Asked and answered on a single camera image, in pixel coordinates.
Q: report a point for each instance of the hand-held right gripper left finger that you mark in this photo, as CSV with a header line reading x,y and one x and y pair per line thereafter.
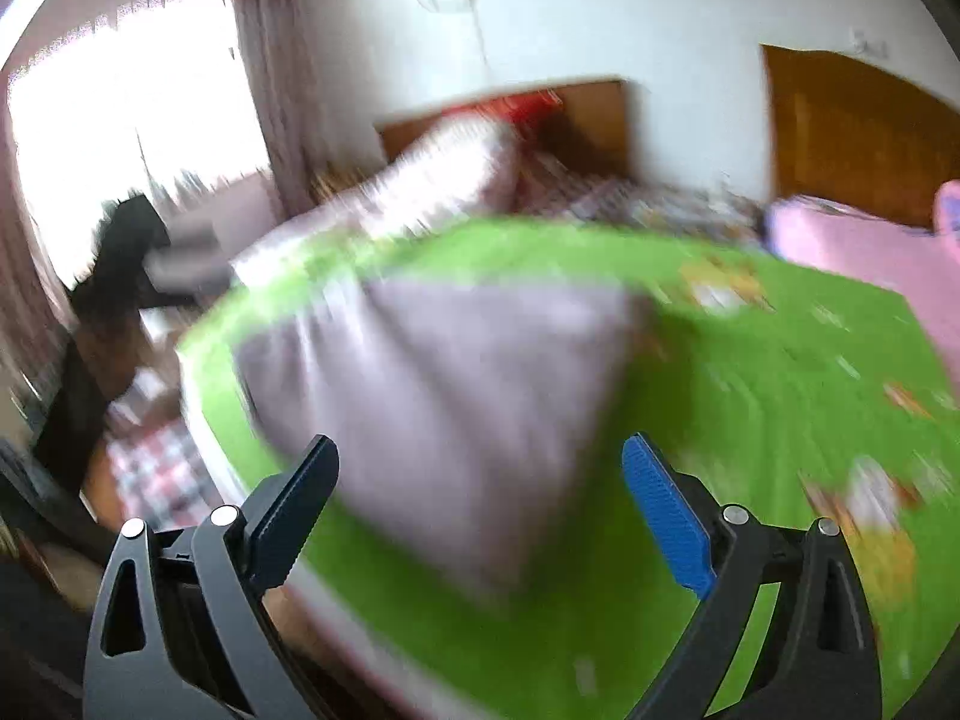
x,y
292,510

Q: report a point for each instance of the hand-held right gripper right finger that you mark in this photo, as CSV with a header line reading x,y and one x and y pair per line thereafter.
x,y
664,510

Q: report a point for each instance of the mauve knit pants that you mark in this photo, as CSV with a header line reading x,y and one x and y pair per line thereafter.
x,y
450,405

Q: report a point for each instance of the plaid bed sheet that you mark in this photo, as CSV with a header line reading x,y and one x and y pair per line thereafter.
x,y
157,472

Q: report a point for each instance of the green cartoon print blanket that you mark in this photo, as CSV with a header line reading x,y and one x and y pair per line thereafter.
x,y
750,360

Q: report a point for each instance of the barred window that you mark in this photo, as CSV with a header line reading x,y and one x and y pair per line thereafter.
x,y
135,112

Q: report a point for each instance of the pink cloth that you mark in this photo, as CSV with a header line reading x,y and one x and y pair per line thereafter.
x,y
862,255

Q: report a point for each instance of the pink floral quilt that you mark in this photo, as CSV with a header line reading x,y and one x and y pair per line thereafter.
x,y
420,180

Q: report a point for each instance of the red pillow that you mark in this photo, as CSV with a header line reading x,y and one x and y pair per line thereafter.
x,y
510,106

